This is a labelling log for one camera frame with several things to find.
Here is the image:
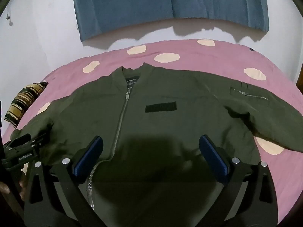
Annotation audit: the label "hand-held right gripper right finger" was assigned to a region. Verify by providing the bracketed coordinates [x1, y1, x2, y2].
[199, 134, 279, 227]

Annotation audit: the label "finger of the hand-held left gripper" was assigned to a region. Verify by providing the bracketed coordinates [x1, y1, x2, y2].
[9, 132, 48, 150]

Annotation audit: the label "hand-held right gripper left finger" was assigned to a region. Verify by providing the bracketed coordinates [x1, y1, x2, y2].
[24, 136, 107, 227]

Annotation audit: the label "olive green bomber jacket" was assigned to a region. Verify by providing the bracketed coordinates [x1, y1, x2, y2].
[9, 63, 303, 227]

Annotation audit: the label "yellow black plaid pillow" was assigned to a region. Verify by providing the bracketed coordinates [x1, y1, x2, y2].
[4, 82, 49, 128]

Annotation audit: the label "pink bed sheet cream dots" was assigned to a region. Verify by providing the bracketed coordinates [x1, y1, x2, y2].
[5, 39, 303, 218]

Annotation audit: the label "brown wooden furniture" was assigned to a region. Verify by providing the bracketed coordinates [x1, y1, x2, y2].
[296, 57, 303, 89]

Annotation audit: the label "blue curtain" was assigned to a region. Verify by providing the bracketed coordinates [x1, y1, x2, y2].
[72, 0, 270, 42]

